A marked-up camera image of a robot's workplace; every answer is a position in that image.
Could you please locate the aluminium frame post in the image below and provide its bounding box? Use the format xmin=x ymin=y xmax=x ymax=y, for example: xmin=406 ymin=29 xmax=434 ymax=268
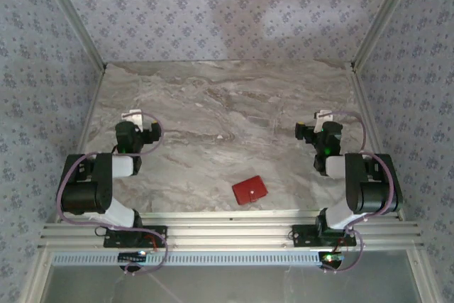
xmin=350 ymin=0 xmax=423 ymax=70
xmin=37 ymin=0 xmax=108 ymax=70

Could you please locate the grey slotted cable duct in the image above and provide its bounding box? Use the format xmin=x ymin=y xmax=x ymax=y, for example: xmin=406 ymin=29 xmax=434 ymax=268
xmin=51 ymin=251 xmax=326 ymax=268

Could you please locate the red leather card holder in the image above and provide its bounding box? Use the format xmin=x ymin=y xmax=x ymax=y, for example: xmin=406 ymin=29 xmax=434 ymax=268
xmin=232 ymin=175 xmax=270 ymax=206

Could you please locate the aluminium table side rail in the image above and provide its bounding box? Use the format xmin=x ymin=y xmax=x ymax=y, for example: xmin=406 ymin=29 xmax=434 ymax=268
xmin=55 ymin=65 xmax=108 ymax=221
xmin=350 ymin=65 xmax=406 ymax=221

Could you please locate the aluminium frame leg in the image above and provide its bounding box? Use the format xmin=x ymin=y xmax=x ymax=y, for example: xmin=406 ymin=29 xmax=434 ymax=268
xmin=407 ymin=249 xmax=432 ymax=303
xmin=26 ymin=249 xmax=54 ymax=303

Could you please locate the small circuit board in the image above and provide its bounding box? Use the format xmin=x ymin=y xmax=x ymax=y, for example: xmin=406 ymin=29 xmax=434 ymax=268
xmin=118 ymin=251 xmax=148 ymax=263
xmin=321 ymin=251 xmax=345 ymax=265

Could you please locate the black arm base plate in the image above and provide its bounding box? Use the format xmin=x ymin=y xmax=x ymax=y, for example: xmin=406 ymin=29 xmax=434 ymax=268
xmin=104 ymin=225 xmax=168 ymax=249
xmin=291 ymin=224 xmax=357 ymax=247

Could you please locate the grey metal sheet panel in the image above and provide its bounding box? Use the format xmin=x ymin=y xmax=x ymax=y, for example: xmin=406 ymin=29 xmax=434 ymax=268
xmin=45 ymin=265 xmax=423 ymax=303

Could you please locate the aluminium rail beam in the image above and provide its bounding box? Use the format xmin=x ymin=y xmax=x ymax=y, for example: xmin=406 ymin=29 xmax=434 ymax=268
xmin=37 ymin=210 xmax=425 ymax=251

